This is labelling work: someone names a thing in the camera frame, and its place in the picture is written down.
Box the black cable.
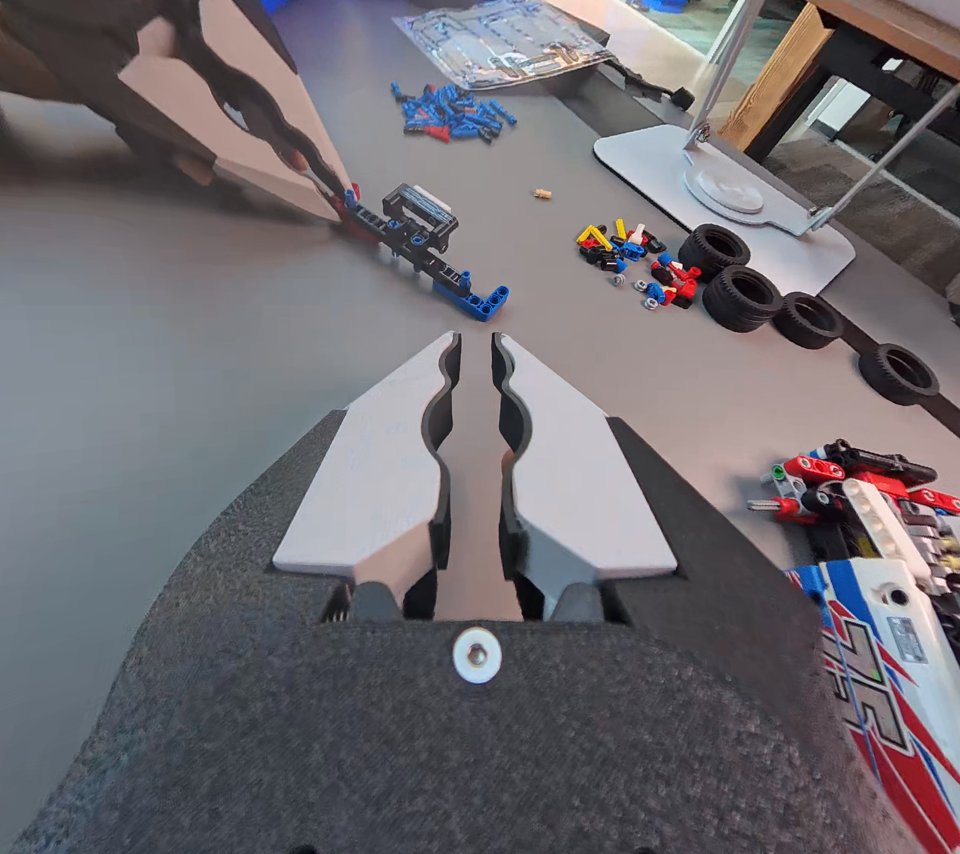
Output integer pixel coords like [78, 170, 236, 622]
[600, 60, 697, 113]

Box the person's left hand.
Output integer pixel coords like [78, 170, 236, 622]
[171, 147, 220, 189]

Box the wooden table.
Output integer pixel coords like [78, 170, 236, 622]
[716, 0, 960, 169]

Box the small black white toy brick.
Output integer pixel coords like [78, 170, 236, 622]
[381, 182, 460, 255]

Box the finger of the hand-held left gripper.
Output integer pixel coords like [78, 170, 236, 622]
[117, 16, 345, 224]
[196, 0, 355, 197]

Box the shiny sticker sheet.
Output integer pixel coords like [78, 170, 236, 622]
[393, 0, 620, 92]

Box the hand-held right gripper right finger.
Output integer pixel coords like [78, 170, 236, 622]
[491, 331, 678, 600]

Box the silver laptop stand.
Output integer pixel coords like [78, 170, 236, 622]
[592, 0, 960, 300]

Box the grey desk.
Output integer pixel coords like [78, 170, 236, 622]
[0, 0, 960, 854]

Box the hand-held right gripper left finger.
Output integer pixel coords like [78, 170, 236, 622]
[272, 331, 462, 600]

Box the pile of blue toy pins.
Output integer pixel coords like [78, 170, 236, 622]
[388, 81, 519, 146]

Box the pile of mixed toy pieces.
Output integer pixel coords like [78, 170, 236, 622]
[576, 218, 702, 313]

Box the black rubber toy tire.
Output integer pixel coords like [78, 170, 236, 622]
[857, 341, 942, 408]
[677, 222, 753, 283]
[771, 290, 846, 351]
[701, 263, 786, 335]

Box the black toy beam assembly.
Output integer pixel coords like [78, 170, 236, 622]
[330, 182, 511, 324]

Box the white blue toy race car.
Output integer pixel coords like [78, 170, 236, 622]
[747, 437, 960, 854]

